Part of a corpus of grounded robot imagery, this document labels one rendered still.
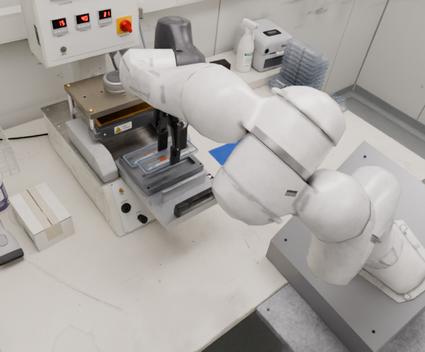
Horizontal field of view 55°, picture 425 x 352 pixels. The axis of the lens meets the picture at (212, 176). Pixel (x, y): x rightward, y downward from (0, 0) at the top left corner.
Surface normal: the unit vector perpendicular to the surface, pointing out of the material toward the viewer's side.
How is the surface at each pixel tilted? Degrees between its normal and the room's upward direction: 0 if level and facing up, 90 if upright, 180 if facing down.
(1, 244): 22
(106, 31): 90
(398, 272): 61
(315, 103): 36
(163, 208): 0
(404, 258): 43
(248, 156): 51
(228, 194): 56
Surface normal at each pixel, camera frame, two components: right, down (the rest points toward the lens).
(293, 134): -0.24, -0.12
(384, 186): -0.01, -0.25
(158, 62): 0.22, -0.04
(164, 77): -0.51, -0.17
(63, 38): 0.61, 0.60
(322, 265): -0.70, 0.29
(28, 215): 0.14, -0.73
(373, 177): -0.42, -0.49
